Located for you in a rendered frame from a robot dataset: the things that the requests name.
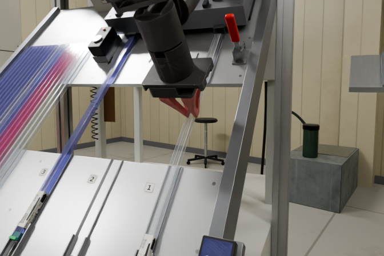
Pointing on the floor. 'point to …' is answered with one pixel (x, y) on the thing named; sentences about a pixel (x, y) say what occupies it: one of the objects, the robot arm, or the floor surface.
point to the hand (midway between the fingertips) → (192, 112)
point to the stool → (206, 143)
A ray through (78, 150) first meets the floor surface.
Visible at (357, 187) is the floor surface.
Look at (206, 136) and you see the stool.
